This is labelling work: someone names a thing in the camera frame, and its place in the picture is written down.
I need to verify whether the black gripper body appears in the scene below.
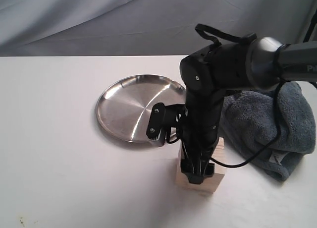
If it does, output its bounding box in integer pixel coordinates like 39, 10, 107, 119
180, 124, 219, 164

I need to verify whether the light wooden cube block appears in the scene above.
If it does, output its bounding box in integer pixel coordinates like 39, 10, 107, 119
175, 137, 226, 194

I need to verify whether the grey-blue fleece towel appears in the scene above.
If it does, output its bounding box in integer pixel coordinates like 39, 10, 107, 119
220, 82, 316, 182

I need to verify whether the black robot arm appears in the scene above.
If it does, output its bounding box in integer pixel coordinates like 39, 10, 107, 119
180, 38, 317, 181

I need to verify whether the round stainless steel plate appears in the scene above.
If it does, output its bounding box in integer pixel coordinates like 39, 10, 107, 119
96, 74, 185, 143

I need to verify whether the black stand pole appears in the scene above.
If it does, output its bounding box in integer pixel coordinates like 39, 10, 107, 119
297, 0, 317, 43

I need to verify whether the grey backdrop cloth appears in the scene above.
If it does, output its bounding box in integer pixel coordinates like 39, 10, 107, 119
0, 0, 313, 56

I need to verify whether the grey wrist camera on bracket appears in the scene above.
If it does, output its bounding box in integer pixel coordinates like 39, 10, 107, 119
146, 103, 186, 147

